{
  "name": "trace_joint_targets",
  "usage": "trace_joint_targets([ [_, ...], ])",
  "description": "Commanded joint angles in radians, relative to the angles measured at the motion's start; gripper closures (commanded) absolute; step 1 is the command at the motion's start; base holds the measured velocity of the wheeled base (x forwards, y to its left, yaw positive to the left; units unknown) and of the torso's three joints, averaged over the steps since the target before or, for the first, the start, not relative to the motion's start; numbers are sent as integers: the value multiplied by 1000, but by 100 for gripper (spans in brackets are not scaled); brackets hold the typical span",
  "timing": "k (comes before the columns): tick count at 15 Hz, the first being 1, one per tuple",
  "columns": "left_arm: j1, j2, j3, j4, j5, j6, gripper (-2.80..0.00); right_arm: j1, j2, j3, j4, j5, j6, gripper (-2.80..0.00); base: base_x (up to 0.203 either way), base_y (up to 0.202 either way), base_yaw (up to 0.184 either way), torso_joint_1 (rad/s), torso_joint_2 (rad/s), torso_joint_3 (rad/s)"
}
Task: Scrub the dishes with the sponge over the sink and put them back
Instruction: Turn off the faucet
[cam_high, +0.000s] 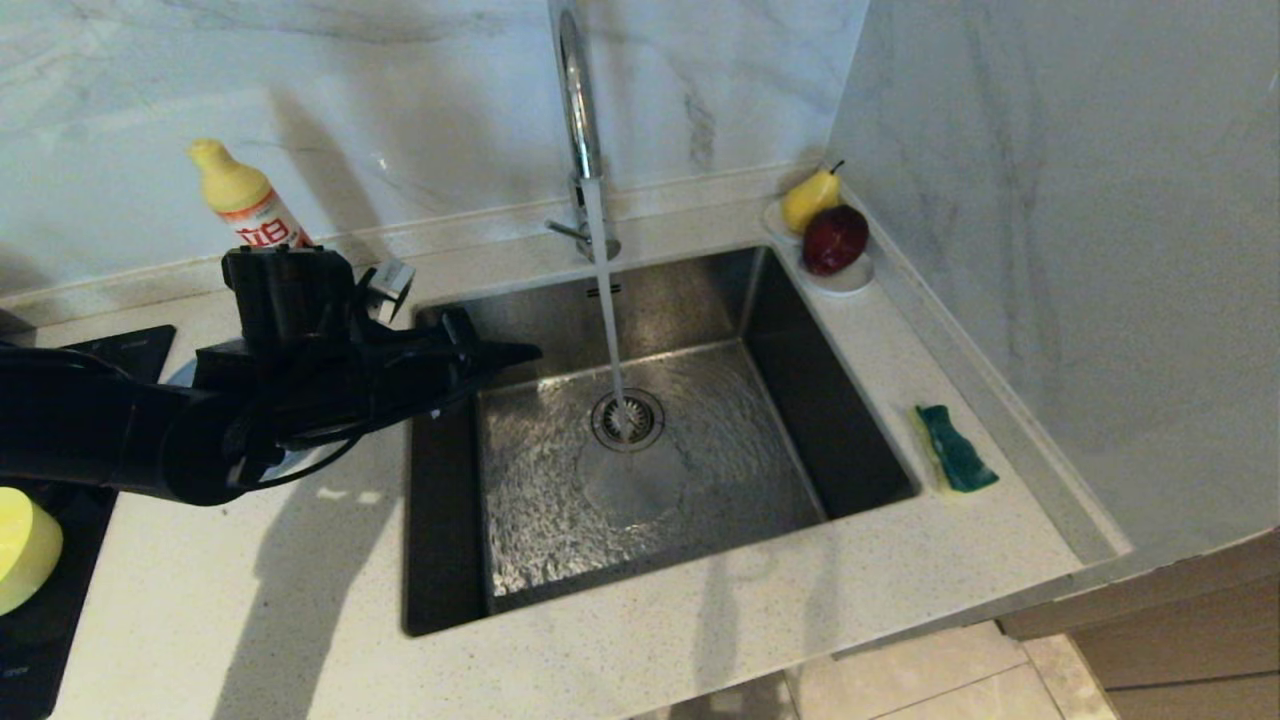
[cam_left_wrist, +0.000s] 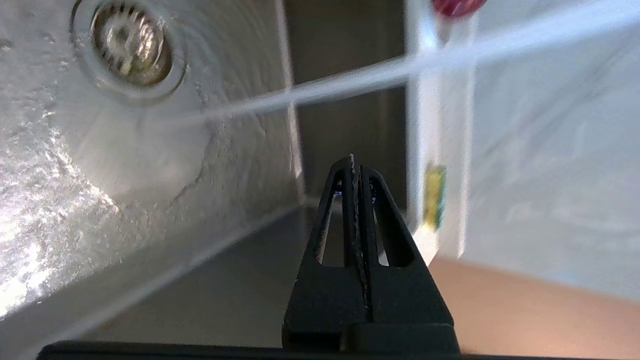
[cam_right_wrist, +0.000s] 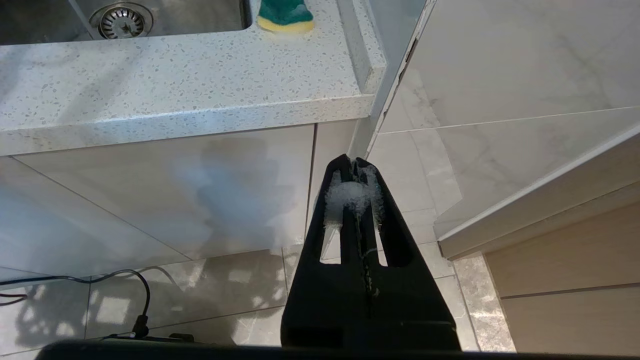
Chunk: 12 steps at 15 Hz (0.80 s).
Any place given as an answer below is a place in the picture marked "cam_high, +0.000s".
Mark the dark red apple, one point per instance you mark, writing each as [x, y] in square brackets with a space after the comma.
[835, 240]

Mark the grey-blue plate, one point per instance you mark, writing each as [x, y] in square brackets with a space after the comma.
[300, 462]

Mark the green and yellow sponge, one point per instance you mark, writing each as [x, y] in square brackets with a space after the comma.
[958, 450]

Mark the light wood cabinet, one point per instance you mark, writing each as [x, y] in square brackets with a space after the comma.
[1180, 650]

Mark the stainless steel sink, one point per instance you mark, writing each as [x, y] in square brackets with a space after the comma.
[750, 450]

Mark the yellow dish soap bottle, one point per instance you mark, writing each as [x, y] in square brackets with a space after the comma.
[240, 195]

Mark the yellow bowl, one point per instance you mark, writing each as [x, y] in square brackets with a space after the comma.
[25, 550]

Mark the chrome kitchen faucet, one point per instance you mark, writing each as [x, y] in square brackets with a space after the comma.
[580, 100]

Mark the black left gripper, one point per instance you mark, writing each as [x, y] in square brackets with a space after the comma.
[420, 370]

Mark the metal sink drain strainer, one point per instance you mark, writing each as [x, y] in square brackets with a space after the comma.
[645, 420]

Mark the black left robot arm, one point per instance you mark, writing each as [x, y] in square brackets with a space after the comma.
[100, 430]

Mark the running water stream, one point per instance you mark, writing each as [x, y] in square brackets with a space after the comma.
[605, 300]

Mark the yellow pear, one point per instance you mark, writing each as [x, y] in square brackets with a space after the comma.
[805, 203]

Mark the black induction cooktop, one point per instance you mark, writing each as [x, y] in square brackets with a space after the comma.
[40, 650]

